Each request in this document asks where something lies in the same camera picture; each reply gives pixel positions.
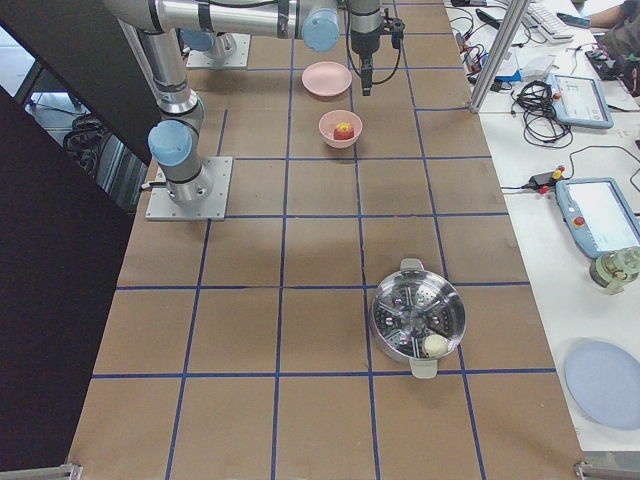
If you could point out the glass jar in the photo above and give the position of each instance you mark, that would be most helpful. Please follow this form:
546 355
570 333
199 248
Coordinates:
614 270

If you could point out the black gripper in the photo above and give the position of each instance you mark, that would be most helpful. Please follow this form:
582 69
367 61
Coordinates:
363 44

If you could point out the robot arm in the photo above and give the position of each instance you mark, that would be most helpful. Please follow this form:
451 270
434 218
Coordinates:
319 24
173 141

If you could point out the black power adapter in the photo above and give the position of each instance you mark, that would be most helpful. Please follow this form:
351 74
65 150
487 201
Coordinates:
540 180

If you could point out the white keyboard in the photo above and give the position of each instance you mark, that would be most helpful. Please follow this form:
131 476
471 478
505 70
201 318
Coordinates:
546 23

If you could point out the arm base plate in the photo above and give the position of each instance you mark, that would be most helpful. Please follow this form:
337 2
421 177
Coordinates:
204 197
228 51

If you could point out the red yellow apple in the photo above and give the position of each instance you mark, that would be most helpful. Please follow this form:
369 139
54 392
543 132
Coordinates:
343 131

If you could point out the steel steamer pot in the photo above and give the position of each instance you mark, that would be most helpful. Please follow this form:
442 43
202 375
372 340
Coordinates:
409 305

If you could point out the pink bowl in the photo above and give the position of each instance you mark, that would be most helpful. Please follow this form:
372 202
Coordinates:
330 119

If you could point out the aluminium frame post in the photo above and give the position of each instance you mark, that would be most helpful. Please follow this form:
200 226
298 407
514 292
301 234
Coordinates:
505 34

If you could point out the pink plate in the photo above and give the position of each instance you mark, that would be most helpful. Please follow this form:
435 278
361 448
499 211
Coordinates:
326 79

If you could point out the light blue plate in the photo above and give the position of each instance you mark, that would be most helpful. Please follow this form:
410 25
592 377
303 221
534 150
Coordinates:
603 379

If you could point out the teach pendant tablet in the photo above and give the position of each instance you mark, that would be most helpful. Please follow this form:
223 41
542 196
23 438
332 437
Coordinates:
597 215
579 101

